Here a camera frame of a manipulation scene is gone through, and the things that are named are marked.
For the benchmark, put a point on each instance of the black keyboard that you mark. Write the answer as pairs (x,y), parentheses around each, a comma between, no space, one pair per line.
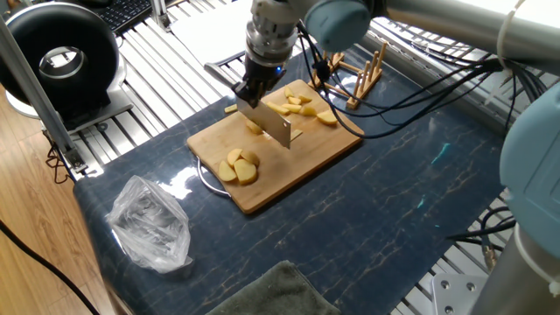
(124,13)

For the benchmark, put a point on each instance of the clear plastic bag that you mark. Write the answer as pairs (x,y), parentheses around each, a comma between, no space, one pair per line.
(149,223)

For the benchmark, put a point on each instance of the dark blue marbled mat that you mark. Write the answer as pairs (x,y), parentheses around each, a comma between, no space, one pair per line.
(372,197)

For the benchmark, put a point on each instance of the potato half with skin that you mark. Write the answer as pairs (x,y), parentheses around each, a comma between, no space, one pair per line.
(254,127)

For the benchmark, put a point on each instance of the grey-green towel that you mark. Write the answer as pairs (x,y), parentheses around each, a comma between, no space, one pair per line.
(280,293)

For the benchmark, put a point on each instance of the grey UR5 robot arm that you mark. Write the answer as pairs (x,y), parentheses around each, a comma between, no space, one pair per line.
(437,19)

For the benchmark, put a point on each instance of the short aluminium post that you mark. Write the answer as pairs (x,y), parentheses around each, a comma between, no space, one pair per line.
(159,13)

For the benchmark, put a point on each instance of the white paper pad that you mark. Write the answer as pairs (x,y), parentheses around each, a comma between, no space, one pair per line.
(210,30)

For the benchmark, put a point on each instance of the perforated aluminium plate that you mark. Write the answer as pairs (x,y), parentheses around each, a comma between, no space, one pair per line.
(455,293)

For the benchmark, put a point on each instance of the thin potato slice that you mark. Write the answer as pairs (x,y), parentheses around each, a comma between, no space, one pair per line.
(296,134)
(277,108)

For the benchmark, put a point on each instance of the slanted aluminium post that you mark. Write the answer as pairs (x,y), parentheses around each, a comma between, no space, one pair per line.
(35,92)

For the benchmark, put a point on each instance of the steel cleaver knife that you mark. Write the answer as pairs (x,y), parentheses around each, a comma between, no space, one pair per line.
(271,124)

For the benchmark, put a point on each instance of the wooden peg rack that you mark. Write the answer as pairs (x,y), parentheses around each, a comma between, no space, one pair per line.
(355,100)

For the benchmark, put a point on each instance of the small cut potato piece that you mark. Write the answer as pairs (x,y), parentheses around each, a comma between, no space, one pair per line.
(308,111)
(294,100)
(292,108)
(230,108)
(305,99)

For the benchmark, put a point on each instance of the wooden cutting board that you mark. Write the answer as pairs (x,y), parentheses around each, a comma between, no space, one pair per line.
(319,149)

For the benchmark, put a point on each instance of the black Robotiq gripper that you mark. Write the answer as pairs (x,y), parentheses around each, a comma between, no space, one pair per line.
(262,71)

